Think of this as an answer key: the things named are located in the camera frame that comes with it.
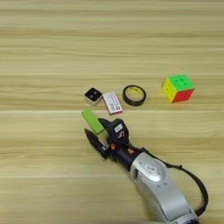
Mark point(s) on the colourful puzzle cube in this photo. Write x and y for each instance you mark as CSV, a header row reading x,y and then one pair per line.
x,y
178,89

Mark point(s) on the white red printed eraser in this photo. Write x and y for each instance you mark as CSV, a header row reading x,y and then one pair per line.
x,y
112,103

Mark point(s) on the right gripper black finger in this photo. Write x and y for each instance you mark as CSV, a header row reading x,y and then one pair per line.
x,y
103,122
94,143

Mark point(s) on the green rectangular block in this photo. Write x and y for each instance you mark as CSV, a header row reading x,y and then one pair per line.
x,y
92,122

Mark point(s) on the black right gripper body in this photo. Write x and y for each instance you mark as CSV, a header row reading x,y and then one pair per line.
x,y
125,153

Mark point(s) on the black tape roll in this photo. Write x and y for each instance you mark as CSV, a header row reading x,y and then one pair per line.
x,y
126,99

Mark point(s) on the small black cube white base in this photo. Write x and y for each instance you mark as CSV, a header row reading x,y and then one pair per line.
x,y
93,96

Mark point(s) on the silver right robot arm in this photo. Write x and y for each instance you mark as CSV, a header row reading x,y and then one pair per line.
x,y
166,189

